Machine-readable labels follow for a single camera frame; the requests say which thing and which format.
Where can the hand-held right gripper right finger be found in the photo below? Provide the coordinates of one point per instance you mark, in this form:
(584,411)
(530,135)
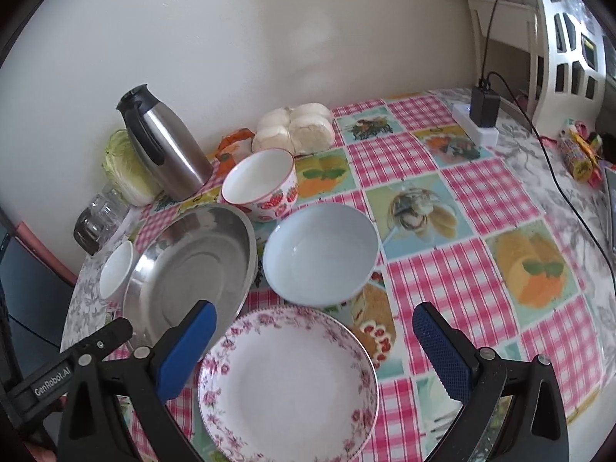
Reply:
(440,356)

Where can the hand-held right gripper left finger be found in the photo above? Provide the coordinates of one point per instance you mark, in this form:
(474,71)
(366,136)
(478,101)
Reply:
(187,346)

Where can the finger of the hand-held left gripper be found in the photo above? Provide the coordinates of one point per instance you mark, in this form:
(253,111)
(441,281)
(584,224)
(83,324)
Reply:
(108,339)

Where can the small white printed bowl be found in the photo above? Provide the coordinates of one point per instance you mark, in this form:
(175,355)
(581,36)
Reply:
(115,269)

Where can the stainless steel basin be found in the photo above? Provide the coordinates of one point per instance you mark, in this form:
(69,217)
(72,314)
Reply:
(192,269)

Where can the floral rimmed white plate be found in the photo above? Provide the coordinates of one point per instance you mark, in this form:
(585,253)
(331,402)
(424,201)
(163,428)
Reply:
(288,385)

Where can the pale blue bowl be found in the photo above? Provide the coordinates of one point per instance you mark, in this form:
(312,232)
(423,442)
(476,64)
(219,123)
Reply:
(317,260)

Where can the strawberry print bowl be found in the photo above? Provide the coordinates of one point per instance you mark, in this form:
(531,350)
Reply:
(269,202)

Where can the pink plaid tablecloth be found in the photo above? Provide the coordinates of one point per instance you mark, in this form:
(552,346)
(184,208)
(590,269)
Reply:
(481,298)

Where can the glass jar with dark lid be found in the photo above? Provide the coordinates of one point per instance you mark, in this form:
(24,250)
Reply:
(89,231)

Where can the clear glass tumbler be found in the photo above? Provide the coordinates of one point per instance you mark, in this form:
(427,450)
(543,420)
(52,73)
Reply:
(115,202)

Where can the napa cabbage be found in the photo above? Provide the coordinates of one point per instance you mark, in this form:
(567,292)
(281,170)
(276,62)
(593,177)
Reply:
(122,168)

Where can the stainless steel thermos jug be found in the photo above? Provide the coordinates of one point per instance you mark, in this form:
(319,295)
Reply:
(168,154)

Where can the orange plastic bag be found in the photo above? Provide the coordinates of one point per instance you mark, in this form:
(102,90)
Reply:
(231,142)

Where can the white power strip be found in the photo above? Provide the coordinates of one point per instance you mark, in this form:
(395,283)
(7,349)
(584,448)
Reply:
(481,135)

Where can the yellow snack packet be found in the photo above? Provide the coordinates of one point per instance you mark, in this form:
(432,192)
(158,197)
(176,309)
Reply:
(575,159)

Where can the bag of steamed buns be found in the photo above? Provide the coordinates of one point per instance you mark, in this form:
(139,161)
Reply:
(293,127)

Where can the black power adapter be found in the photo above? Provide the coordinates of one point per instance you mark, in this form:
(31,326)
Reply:
(483,108)

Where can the colourful snack packet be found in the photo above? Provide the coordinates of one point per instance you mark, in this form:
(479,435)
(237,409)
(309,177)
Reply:
(584,137)

